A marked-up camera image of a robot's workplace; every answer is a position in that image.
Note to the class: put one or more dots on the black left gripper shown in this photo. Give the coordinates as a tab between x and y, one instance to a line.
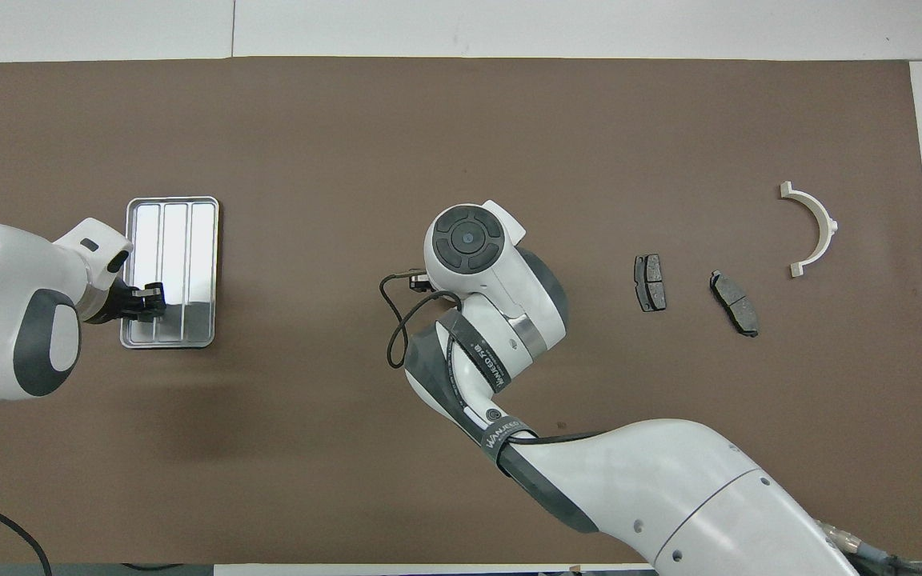
117	304

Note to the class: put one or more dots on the silver metal tray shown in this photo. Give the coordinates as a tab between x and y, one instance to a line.
189	240

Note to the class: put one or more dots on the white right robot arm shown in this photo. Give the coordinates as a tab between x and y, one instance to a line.
669	480

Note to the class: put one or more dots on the rectangular dark grey brake pad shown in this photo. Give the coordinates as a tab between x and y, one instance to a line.
651	280

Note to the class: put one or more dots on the elongated dark grey brake pad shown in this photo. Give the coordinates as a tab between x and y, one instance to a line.
735	304

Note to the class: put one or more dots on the brown table mat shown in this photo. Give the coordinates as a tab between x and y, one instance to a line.
461	120

